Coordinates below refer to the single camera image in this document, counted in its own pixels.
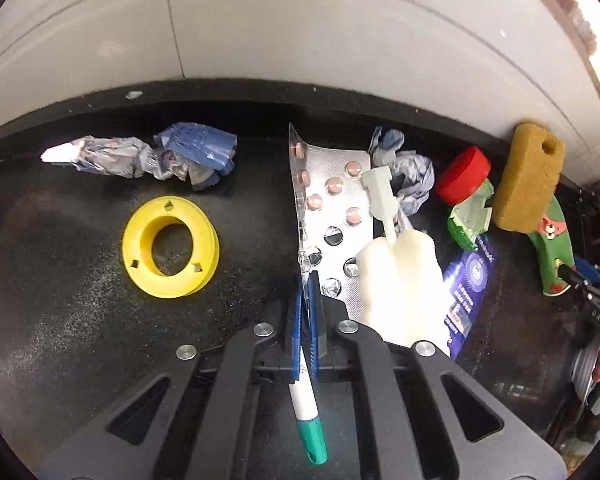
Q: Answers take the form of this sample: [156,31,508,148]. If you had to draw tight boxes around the green cartoon printed packet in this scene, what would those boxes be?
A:
[525,195,579,299]

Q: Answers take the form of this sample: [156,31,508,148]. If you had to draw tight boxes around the white squeeze bottle with nozzle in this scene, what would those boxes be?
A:
[355,166,452,359]

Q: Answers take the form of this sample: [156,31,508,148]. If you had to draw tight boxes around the silver pill blister pack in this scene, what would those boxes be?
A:
[287,122,377,322]

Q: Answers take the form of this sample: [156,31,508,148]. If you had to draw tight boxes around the yellow plastic tape spool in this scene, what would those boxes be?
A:
[122,195,221,299]

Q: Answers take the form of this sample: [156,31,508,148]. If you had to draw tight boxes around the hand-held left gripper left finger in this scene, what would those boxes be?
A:
[39,282,305,480]

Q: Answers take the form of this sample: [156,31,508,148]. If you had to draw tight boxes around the round metal rings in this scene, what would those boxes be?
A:
[571,344,600,403]

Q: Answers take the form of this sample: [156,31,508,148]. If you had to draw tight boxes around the white and green pen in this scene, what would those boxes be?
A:
[286,342,329,465]

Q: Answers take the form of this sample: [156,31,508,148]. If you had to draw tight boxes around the small crumpled blue white wrapper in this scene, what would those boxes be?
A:
[367,126,436,216]

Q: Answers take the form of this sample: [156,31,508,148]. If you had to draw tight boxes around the green carton spout piece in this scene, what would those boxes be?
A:
[447,180,495,252]

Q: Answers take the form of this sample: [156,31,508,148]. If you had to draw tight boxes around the yellow sponge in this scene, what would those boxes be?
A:
[492,123,566,234]

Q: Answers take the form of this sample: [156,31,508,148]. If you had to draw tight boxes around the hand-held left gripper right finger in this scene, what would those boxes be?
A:
[307,271,569,480]

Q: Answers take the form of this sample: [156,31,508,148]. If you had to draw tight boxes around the dark blue printed packet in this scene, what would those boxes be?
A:
[442,247,499,361]

